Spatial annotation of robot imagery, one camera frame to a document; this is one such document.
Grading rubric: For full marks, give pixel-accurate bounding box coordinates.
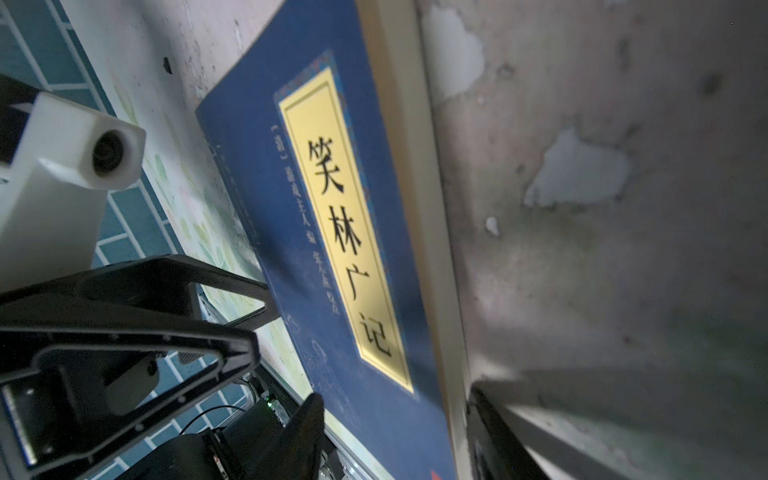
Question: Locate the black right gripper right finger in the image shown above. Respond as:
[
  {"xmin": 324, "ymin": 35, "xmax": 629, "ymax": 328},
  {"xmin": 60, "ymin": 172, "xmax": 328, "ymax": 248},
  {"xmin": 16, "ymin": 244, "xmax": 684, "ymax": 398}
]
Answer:
[{"xmin": 467, "ymin": 383, "xmax": 549, "ymax": 480}]

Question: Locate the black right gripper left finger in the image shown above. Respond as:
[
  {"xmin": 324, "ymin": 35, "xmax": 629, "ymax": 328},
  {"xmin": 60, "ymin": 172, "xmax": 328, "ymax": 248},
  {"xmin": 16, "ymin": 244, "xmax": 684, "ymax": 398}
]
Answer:
[{"xmin": 239, "ymin": 393, "xmax": 324, "ymax": 479}]

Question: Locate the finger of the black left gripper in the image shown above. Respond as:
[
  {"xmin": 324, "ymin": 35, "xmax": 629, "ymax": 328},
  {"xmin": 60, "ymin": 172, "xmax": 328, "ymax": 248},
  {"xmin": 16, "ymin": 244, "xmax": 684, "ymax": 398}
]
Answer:
[
  {"xmin": 1, "ymin": 255, "xmax": 279, "ymax": 330},
  {"xmin": 1, "ymin": 328, "xmax": 260, "ymax": 479}
]

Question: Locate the navy book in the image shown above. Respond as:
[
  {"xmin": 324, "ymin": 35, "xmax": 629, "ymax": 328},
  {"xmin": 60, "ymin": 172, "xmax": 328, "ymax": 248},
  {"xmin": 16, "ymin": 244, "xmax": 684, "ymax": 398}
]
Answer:
[{"xmin": 196, "ymin": 1, "xmax": 471, "ymax": 479}]

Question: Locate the aluminium frame rail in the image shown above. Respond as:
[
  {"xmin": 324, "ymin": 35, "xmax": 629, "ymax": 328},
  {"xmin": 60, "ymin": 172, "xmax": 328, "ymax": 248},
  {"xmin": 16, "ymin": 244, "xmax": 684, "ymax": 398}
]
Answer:
[{"xmin": 197, "ymin": 287, "xmax": 391, "ymax": 480}]

